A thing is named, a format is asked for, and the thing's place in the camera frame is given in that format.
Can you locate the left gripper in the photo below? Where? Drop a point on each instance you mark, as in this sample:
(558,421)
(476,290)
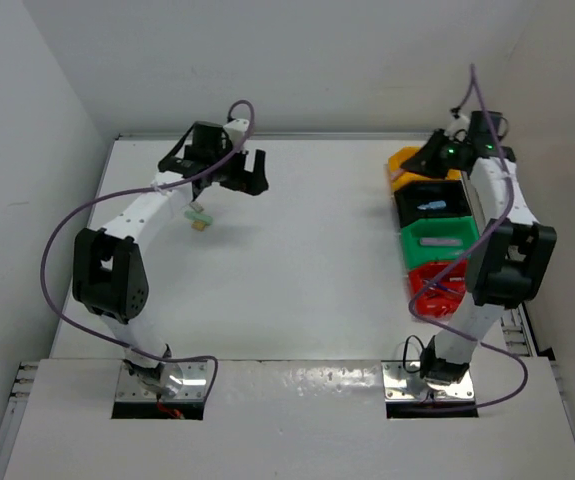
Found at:
(253,182)

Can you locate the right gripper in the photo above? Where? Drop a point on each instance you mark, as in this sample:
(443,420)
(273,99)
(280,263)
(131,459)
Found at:
(424,159)

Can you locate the blue highlighter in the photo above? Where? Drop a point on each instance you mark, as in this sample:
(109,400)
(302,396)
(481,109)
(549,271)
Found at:
(432,206)

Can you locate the purple highlighter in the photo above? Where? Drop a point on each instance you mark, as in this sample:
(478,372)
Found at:
(440,242)

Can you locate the blue gel pen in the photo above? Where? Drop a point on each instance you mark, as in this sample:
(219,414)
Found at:
(445,290)

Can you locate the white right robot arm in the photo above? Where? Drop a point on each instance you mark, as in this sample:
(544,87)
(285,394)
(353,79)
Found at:
(507,264)

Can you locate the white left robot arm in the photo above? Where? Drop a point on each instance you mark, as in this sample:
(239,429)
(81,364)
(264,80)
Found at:
(109,276)

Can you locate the yellow bin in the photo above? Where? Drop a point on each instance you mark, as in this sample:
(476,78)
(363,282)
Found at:
(404,154)

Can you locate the black bin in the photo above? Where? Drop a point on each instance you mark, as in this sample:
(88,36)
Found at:
(430,200)

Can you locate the green highlighter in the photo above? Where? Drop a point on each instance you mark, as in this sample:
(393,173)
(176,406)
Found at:
(202,218)

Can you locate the grey white eraser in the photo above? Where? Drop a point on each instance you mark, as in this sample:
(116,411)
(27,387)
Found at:
(196,206)

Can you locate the yellow eraser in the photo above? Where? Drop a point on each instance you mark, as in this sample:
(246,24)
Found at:
(197,226)

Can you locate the green bin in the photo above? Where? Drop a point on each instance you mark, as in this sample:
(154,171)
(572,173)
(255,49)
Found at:
(415,255)

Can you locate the red bin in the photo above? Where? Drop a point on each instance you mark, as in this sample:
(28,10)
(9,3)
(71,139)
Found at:
(434,304)

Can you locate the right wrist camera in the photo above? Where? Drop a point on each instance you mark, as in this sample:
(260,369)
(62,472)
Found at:
(459,121)

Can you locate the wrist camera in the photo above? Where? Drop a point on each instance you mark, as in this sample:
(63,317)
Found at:
(459,121)
(236,129)

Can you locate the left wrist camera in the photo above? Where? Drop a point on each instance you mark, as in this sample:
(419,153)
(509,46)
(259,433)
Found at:
(236,129)

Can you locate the left base plate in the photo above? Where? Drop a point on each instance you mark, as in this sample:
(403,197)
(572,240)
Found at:
(183,382)

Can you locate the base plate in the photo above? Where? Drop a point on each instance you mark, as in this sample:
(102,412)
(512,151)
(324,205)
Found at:
(183,382)
(405,387)

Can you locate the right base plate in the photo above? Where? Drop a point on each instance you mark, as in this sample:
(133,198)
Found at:
(405,387)

